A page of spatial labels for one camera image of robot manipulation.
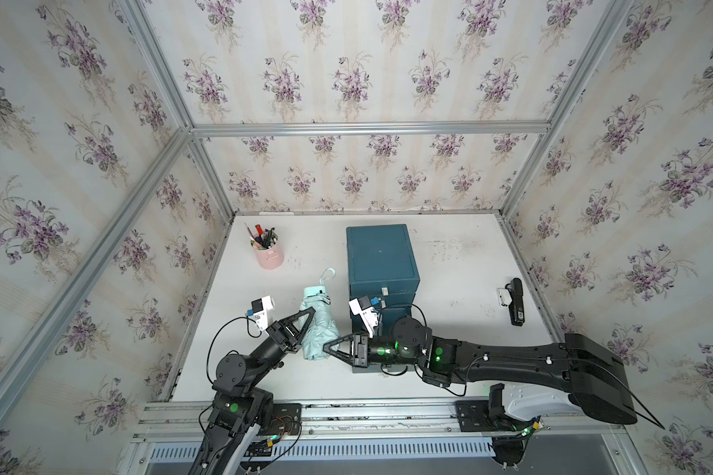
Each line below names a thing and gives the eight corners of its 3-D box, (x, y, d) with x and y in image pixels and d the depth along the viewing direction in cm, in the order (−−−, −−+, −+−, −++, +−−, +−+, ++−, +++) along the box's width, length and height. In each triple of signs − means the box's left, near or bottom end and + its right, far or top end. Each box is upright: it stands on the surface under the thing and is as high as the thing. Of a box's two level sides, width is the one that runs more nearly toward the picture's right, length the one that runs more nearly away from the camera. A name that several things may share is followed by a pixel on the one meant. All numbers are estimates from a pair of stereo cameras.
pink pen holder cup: (258, 271, 105) (248, 249, 95) (263, 254, 110) (254, 231, 100) (281, 271, 105) (273, 249, 95) (284, 254, 110) (278, 232, 100)
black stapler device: (509, 324, 92) (516, 316, 87) (504, 284, 101) (511, 276, 97) (520, 326, 91) (528, 319, 87) (515, 286, 100) (522, 278, 96)
